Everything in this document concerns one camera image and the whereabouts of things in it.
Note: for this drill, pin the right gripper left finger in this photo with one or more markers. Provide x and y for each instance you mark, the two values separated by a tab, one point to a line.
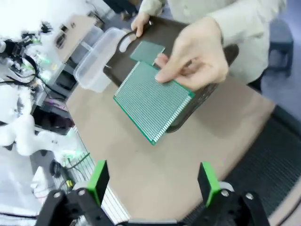
97	186

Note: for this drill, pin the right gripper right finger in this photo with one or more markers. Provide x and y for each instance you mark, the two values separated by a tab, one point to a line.
210	188

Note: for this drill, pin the green perforated PCB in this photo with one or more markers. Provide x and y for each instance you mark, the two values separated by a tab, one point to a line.
145	106

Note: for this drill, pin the grey plate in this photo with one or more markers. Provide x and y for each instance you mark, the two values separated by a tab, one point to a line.
147	53

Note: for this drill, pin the dark brown serving tray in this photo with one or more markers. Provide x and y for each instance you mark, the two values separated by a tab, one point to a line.
168	31

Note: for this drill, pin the person's right forearm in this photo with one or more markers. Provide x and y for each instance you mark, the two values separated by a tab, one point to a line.
152	5

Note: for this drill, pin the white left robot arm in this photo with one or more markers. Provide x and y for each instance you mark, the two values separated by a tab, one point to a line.
23	131

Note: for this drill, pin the person's left forearm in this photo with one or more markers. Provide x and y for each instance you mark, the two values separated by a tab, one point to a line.
240	33

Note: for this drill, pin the person's left hand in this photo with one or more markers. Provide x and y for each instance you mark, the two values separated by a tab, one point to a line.
197	56

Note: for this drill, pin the person's right hand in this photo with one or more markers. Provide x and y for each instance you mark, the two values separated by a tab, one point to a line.
140	22

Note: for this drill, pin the black slotted PCB rack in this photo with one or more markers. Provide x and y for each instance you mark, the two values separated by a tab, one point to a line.
270	153

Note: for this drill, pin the clear plastic tub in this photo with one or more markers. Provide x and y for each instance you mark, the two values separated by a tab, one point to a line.
94	63

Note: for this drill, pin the black stool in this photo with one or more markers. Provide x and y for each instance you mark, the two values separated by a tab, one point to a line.
281	54

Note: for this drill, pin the person in beige shirt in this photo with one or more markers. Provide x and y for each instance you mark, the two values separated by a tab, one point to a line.
200	9

